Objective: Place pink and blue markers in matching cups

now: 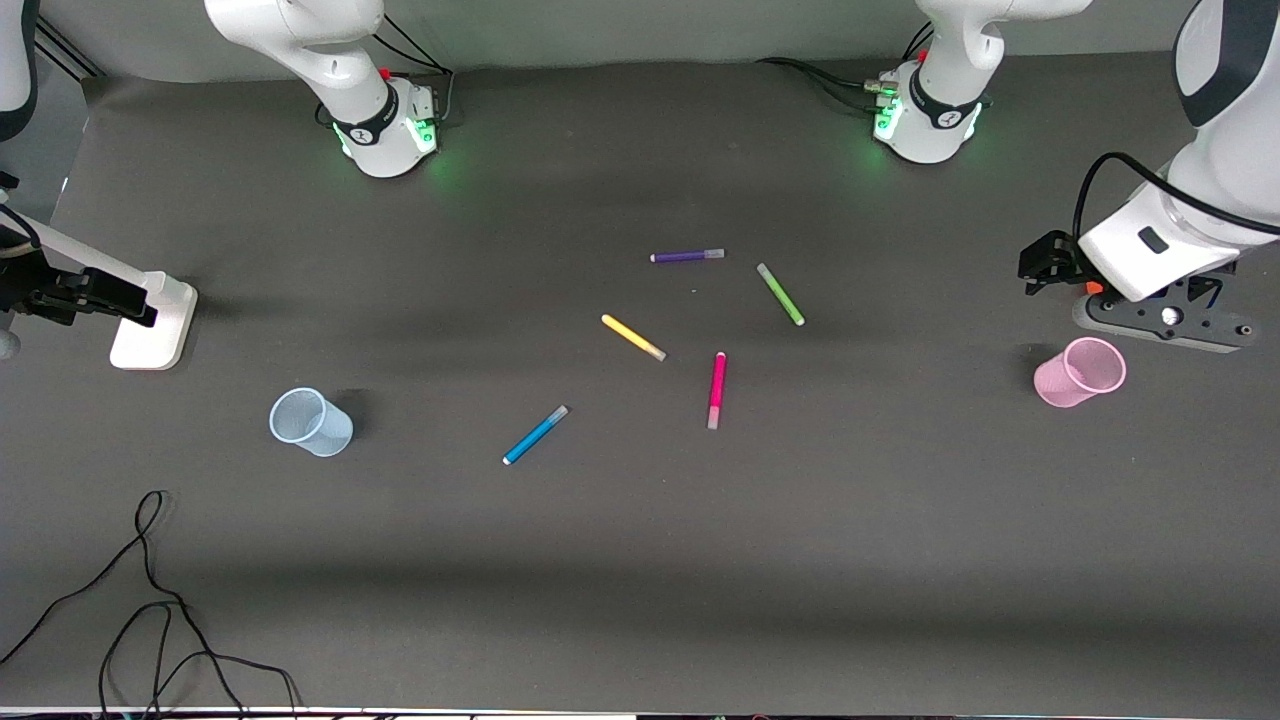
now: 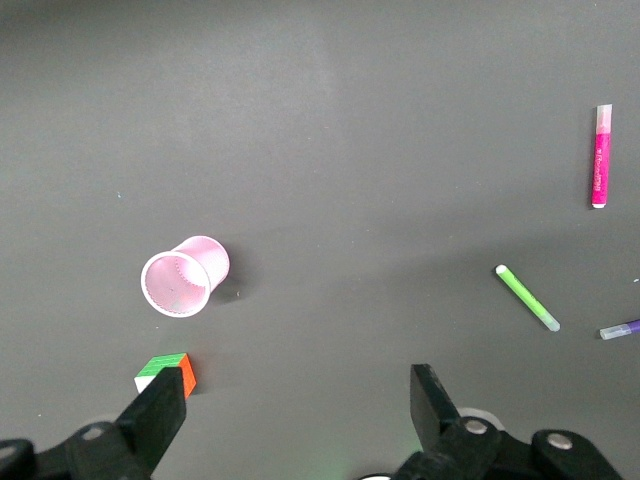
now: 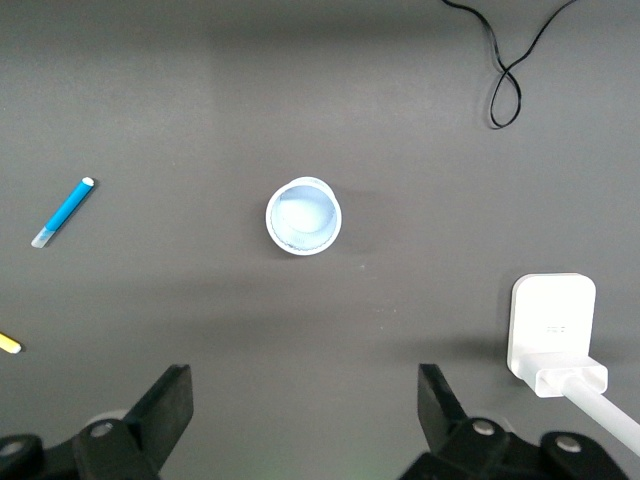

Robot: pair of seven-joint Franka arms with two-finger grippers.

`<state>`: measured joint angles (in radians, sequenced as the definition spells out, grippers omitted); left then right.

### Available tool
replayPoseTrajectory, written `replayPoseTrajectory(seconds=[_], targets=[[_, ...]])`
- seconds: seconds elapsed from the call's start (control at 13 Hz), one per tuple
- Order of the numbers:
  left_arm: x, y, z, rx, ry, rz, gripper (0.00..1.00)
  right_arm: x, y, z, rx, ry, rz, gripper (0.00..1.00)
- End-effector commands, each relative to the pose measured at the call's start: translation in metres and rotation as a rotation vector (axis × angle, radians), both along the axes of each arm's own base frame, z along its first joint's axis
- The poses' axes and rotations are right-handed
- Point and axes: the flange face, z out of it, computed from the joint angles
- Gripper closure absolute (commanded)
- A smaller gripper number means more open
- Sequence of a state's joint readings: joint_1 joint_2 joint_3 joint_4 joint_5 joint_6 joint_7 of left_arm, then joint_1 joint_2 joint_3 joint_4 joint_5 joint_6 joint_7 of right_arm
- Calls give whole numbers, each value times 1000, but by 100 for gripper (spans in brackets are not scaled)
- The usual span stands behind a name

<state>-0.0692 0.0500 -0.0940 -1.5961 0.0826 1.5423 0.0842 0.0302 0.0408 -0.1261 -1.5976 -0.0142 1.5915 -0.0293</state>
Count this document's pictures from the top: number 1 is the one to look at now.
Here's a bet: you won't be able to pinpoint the dark grey table mat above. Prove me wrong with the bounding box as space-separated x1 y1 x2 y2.
0 35 1280 713

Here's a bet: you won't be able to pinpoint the black left arm base cables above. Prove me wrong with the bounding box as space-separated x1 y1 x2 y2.
755 22 936 113

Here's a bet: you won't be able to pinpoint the white stand with base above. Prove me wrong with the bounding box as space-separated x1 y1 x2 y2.
0 205 198 371

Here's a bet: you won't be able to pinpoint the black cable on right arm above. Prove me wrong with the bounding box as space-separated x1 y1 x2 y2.
0 205 46 263

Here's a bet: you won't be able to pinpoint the blue marker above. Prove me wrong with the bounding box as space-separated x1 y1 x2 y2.
502 405 569 466

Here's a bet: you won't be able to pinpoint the green marker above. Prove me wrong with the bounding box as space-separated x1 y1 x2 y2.
756 262 806 327

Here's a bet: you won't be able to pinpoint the thin black loose cable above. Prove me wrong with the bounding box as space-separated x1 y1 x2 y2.
98 600 303 720
0 490 246 720

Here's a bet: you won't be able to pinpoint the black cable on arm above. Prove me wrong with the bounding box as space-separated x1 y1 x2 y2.
0 205 46 263
1072 152 1280 241

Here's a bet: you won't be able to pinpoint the dark metal rail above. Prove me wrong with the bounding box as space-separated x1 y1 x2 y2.
35 18 106 81

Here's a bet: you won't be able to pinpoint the black arm base cables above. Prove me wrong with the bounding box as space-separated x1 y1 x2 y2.
755 22 936 113
365 15 456 129

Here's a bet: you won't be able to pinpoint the translucent blue cup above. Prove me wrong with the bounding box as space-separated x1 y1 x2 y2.
268 387 355 458

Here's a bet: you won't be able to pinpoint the yellow marker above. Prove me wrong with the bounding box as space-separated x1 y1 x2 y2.
601 314 667 363

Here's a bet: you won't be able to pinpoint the black right arm base cables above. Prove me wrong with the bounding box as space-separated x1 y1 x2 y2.
365 15 456 129

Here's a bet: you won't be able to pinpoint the translucent pink cup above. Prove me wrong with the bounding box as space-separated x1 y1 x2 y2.
1033 337 1128 409

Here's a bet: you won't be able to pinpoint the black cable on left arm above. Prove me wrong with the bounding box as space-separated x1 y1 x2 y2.
1072 152 1280 241

